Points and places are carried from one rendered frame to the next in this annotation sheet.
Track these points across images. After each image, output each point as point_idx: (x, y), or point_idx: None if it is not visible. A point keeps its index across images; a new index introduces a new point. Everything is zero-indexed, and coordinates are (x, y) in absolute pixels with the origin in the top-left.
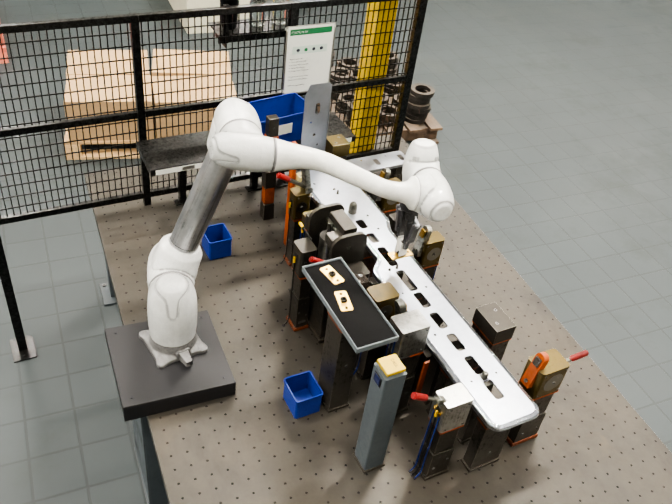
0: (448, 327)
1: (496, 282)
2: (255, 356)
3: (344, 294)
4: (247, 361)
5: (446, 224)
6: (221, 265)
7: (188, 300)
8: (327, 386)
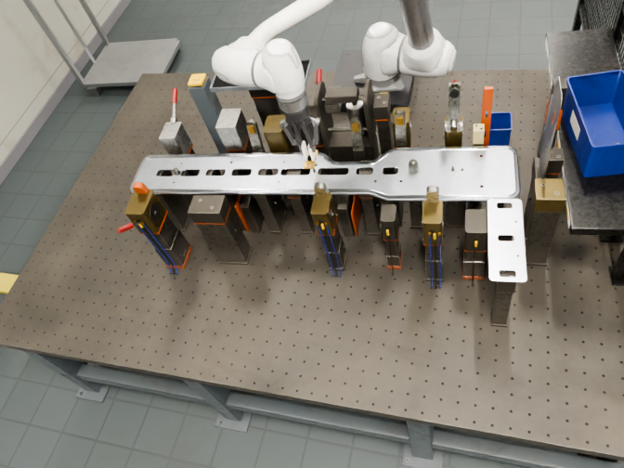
0: (230, 175)
1: (319, 362)
2: None
3: None
4: None
5: (446, 378)
6: (470, 136)
7: (365, 42)
8: None
